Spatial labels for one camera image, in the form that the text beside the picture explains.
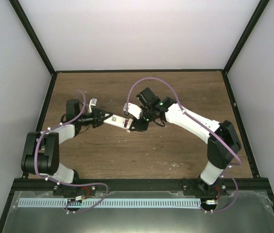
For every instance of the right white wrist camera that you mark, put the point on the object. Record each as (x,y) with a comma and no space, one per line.
(132,109)

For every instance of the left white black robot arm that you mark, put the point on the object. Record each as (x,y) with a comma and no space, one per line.
(41,153)

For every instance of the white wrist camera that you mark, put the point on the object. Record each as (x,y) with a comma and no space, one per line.
(132,109)
(92,105)

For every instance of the light blue slotted cable duct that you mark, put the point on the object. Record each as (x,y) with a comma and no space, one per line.
(109,203)

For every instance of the black aluminium frame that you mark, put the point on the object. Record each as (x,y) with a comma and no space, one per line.
(255,183)

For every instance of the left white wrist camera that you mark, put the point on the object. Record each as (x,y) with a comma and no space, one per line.
(92,105)

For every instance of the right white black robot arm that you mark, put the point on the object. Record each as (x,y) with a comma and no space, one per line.
(221,139)

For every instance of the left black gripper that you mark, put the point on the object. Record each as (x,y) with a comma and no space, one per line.
(97,114)

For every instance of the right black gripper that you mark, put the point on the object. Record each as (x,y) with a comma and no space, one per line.
(138,126)

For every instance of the grey metal front plate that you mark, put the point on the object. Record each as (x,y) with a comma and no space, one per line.
(237,212)

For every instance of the white remote control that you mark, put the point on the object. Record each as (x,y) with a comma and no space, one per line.
(118,121)

